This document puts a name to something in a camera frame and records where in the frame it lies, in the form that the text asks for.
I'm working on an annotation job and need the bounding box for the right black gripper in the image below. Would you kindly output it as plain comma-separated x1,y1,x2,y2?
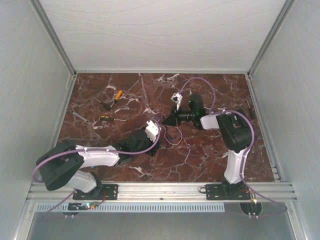
161,103,194,128

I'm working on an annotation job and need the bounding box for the black zip tie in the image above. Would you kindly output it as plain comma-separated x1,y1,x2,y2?
161,123,169,157

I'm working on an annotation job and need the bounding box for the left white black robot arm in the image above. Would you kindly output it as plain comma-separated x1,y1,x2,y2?
32,128,160,199

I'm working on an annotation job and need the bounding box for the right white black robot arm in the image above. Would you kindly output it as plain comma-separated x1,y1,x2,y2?
163,93,256,199

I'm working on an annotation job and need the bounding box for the black yellow phillips screwdriver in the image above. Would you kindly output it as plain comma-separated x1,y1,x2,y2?
99,116,126,122

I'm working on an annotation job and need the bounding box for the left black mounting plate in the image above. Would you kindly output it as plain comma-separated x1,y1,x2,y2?
72,184,119,201

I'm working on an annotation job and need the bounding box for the black mounting plate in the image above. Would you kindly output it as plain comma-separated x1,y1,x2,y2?
72,184,119,201
204,183,251,201

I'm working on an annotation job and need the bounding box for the black screwdriver at right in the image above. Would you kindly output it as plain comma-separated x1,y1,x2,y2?
246,99,256,120

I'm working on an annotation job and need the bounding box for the silver ratchet wrench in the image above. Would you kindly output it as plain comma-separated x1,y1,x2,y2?
70,110,90,124

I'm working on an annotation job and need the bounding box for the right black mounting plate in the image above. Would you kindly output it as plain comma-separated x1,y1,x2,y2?
204,183,251,201

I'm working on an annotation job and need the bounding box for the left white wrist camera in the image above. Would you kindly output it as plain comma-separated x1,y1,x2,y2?
144,120,160,142

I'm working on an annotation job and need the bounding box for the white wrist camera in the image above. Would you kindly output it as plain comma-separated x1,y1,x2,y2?
144,120,160,142
170,92,183,110

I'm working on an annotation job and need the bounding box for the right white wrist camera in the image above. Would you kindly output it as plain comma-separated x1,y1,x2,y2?
170,92,183,110

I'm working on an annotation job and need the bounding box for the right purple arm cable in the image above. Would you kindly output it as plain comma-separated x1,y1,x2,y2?
179,77,289,218

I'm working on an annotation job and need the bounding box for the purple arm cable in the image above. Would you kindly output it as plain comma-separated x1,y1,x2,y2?
32,117,162,223
179,77,289,218

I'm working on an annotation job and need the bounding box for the black handle screwdriver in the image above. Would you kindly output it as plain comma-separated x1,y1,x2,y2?
93,97,112,110

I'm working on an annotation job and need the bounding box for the yellow handle flat screwdriver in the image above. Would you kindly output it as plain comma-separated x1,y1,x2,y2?
110,90,123,108

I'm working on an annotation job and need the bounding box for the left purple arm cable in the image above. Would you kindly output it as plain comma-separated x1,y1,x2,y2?
32,117,162,223

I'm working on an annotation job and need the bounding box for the grey slotted cable duct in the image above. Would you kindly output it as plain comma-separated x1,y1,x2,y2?
52,202,225,213

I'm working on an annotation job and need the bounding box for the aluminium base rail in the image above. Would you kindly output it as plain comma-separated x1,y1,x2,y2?
26,182,297,203

